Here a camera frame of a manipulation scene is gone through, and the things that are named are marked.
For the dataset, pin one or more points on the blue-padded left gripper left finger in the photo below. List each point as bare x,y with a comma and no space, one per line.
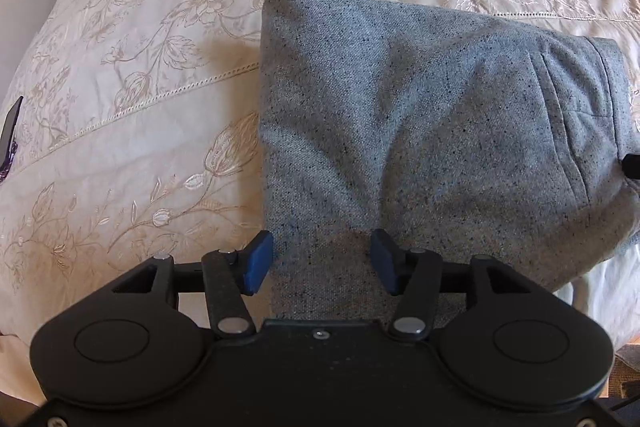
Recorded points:
228,277

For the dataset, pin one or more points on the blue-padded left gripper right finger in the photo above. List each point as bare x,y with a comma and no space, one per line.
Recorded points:
414,277

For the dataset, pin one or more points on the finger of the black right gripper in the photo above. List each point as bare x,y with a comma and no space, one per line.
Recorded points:
631,166

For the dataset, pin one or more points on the grey speckled pants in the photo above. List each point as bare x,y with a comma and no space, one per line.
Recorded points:
458,132

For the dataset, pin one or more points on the black smartphone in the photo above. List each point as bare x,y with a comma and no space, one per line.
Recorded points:
8,130

